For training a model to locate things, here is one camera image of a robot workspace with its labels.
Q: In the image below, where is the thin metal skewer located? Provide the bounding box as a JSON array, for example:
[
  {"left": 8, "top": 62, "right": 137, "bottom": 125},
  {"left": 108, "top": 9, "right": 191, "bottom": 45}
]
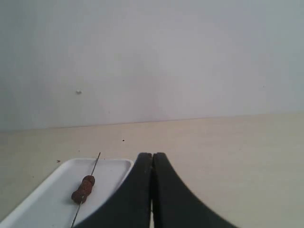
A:
[{"left": 71, "top": 153, "right": 101, "bottom": 228}]

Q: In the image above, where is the white rectangular plastic tray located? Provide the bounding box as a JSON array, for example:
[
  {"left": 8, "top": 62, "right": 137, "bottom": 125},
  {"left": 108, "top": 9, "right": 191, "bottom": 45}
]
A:
[{"left": 0, "top": 158, "right": 133, "bottom": 228}]

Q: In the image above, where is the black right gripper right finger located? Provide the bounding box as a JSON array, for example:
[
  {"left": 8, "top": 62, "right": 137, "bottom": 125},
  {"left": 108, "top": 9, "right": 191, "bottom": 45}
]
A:
[{"left": 151, "top": 152, "right": 235, "bottom": 228}]

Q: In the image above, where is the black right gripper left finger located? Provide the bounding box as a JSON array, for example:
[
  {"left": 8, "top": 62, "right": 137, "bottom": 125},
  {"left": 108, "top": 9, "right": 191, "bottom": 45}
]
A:
[{"left": 76, "top": 153, "right": 152, "bottom": 228}]

